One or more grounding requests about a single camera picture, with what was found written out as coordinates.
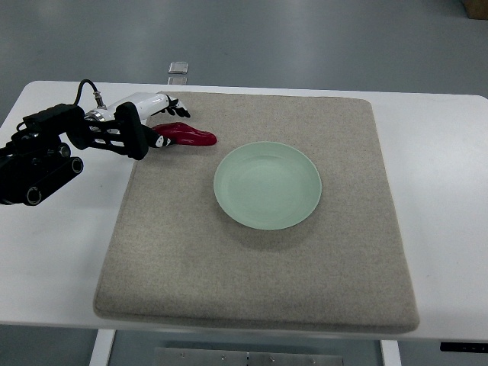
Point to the clear floor socket cover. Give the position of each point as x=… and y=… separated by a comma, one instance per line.
x=178, y=68

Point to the metal base plate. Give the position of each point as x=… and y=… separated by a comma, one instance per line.
x=192, y=356

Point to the light green plate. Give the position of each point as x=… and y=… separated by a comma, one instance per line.
x=267, y=186

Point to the white table leg frame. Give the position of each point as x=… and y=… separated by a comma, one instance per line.
x=101, y=351

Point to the cardboard box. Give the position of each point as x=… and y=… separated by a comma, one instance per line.
x=476, y=9

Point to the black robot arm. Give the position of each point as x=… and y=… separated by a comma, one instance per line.
x=37, y=161

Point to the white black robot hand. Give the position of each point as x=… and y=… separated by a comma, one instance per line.
x=147, y=104

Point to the red pepper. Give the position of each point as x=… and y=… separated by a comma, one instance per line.
x=179, y=133

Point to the black table control panel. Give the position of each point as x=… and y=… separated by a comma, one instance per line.
x=464, y=347

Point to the beige felt mat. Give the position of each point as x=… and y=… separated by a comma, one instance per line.
x=176, y=257

